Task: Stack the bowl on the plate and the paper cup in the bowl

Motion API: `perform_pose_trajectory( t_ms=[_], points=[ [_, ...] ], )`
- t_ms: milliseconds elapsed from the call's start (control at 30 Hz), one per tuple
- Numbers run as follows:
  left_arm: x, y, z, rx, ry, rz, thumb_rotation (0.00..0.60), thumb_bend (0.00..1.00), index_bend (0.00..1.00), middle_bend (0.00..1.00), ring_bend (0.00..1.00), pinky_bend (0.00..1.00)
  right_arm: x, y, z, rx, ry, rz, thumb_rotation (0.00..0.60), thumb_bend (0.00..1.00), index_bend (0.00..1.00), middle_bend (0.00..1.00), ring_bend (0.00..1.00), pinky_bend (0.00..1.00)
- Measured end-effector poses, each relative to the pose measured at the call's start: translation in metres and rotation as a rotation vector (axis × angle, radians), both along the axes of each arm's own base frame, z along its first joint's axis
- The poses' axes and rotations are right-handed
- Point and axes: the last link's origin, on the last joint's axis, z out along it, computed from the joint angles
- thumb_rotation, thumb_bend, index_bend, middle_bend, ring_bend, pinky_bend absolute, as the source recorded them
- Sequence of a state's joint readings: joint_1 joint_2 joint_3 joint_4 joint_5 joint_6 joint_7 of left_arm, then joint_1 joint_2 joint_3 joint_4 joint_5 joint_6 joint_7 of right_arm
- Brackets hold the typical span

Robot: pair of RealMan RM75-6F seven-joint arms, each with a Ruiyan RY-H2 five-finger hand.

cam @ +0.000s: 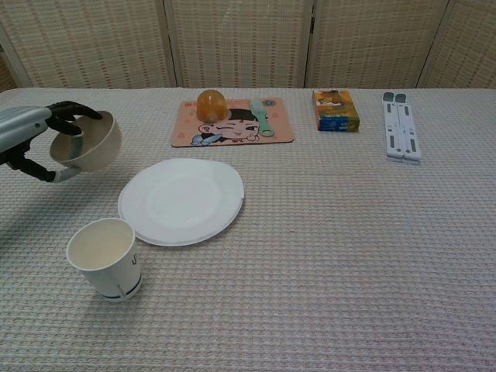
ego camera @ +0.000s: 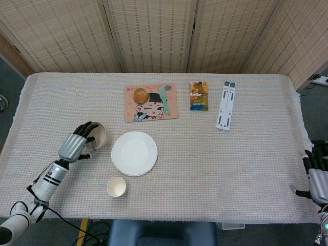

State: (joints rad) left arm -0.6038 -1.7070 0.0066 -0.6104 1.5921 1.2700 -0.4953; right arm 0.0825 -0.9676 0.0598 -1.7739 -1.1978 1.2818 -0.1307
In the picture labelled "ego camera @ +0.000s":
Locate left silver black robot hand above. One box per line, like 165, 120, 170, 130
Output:
57, 121, 100, 163

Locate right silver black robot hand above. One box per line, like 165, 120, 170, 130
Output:
295, 149, 328, 206

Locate beige bowl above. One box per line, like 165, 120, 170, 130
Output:
84, 121, 107, 150

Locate white paper cup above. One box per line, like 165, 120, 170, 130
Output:
106, 176, 127, 197

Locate white paper plate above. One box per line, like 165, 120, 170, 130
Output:
111, 131, 158, 177

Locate orange translucent cup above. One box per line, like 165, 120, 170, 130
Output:
133, 87, 149, 104

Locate grey shoe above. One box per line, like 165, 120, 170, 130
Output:
0, 93, 9, 112

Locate clear plastic box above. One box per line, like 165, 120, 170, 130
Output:
217, 221, 247, 231

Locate white power strip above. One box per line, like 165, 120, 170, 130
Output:
311, 73, 328, 87

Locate mint green spoon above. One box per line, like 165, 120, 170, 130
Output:
158, 87, 171, 115

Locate pink cartoon mouse pad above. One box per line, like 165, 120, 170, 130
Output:
124, 82, 180, 123

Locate pale woven tablecloth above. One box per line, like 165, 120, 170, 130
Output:
0, 72, 321, 223

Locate white folding laptop stand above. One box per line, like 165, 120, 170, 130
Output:
215, 80, 237, 132

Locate blue seat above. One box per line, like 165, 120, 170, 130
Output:
107, 219, 218, 246

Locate colourful printed box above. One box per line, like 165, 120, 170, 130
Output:
189, 81, 209, 111

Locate woven folding screen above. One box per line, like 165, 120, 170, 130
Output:
0, 0, 328, 90

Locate black cable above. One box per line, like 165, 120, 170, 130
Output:
27, 163, 113, 246

